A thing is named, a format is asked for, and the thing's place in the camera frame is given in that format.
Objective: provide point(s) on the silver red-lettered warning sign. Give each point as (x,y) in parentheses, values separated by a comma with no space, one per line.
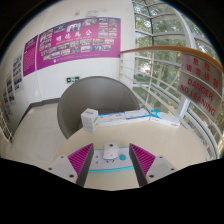
(200,86)

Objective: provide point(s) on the narrow purple text poster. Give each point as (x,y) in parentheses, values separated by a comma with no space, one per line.
(30,56)

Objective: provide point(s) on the large purple photo poster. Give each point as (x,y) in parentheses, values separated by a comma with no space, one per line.
(80,50)

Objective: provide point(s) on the green exit sign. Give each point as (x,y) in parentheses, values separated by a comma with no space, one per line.
(72,79)

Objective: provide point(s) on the white metal railing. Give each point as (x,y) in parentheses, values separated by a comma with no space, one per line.
(122,71)

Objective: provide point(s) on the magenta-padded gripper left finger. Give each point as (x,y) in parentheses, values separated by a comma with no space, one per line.
(60,165)

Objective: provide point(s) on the small upright white carton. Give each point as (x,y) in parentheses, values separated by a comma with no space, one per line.
(88,120)

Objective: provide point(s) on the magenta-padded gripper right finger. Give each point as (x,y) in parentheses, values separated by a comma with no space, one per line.
(161,165)

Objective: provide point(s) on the orange wooden handrail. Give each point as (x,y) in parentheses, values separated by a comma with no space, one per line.
(160,49)

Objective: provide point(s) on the grey rounded tub chair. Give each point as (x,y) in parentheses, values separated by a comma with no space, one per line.
(96,93)

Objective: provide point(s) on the white photo wall poster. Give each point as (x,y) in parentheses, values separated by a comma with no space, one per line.
(18,71)
(10,90)

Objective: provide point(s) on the flat white blue-striped box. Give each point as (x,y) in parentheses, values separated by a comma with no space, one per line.
(111,120)
(137,115)

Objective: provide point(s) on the white-framed glass window wall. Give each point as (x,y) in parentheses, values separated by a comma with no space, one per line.
(160,30)

